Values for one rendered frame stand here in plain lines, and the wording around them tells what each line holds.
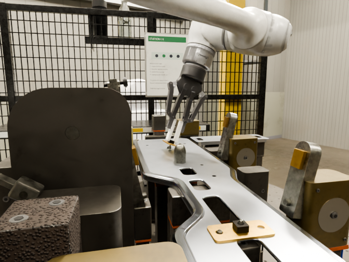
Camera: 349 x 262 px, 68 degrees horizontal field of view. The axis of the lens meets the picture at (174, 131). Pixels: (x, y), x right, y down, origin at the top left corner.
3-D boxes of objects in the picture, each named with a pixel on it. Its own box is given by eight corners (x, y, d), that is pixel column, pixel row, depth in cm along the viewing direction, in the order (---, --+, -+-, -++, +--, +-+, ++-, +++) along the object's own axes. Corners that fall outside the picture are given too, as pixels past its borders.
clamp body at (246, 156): (262, 246, 82) (268, 138, 76) (227, 251, 79) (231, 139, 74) (251, 234, 88) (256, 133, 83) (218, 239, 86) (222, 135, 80)
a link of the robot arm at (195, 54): (219, 52, 75) (213, 71, 76) (209, 57, 84) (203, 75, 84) (191, 40, 73) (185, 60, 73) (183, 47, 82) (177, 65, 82)
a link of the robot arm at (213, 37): (178, 39, 77) (218, 44, 70) (195, -11, 77) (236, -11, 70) (193, 54, 86) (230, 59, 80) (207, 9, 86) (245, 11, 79)
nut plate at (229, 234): (261, 221, 37) (262, 213, 37) (277, 235, 34) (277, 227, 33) (205, 227, 36) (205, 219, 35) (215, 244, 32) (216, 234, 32)
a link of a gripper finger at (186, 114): (188, 87, 81) (192, 88, 81) (180, 121, 81) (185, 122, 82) (192, 86, 77) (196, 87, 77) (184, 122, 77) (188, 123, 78)
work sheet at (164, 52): (189, 96, 134) (189, 34, 129) (145, 96, 129) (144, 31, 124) (188, 96, 136) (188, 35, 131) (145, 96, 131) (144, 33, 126)
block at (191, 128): (198, 204, 111) (199, 120, 105) (179, 206, 109) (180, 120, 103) (192, 196, 118) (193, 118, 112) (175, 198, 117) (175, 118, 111)
